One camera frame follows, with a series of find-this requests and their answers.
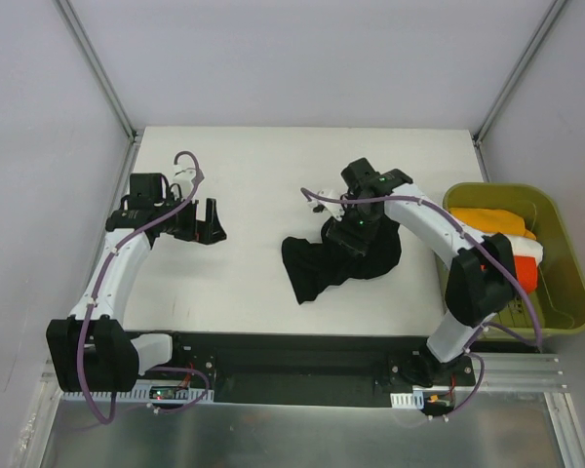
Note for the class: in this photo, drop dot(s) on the aluminium corner post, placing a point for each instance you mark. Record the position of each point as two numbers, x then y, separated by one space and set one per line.
88 51
520 68

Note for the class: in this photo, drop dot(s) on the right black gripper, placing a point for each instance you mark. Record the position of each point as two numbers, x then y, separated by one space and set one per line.
348 237

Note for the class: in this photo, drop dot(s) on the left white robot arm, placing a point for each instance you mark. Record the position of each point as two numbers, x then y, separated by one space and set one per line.
90 348

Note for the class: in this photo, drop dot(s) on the right white cable duct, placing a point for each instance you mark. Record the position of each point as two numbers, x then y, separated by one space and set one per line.
408 401

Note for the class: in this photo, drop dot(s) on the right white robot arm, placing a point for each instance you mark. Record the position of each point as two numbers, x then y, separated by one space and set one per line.
481 271

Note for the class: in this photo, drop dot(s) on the orange rolled t shirt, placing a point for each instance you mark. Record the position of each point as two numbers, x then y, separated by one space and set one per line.
525 273

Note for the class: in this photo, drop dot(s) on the black t shirt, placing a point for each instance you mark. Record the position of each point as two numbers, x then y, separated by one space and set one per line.
314 267

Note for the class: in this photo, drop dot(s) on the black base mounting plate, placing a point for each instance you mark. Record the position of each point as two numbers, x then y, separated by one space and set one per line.
294 369

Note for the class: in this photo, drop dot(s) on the right aluminium corner post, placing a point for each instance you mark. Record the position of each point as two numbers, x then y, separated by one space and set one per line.
520 68

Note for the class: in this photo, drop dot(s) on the yellow rolled t shirt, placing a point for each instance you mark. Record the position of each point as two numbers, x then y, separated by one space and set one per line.
493 221

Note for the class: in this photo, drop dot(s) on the aluminium frame rail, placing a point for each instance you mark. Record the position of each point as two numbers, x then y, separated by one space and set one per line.
496 372

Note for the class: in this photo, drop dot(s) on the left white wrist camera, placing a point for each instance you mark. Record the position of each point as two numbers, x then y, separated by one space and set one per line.
183 181

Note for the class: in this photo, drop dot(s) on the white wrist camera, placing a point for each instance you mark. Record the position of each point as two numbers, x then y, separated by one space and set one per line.
183 181
328 201

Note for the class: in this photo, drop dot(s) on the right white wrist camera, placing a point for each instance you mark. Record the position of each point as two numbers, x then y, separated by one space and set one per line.
328 201

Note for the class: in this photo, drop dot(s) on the olive green plastic bin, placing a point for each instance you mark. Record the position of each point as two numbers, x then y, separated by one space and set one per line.
559 300

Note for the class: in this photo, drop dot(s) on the left white cable duct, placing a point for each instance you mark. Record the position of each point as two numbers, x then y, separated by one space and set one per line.
148 393

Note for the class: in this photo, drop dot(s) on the white rolled t shirt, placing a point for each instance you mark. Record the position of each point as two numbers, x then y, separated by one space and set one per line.
522 246

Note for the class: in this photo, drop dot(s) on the left aluminium corner post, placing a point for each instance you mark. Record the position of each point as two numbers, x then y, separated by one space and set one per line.
88 51

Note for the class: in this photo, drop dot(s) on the white cable duct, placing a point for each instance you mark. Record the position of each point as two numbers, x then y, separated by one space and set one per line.
408 401
148 393

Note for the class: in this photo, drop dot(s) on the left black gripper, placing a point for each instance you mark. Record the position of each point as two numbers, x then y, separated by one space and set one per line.
195 220

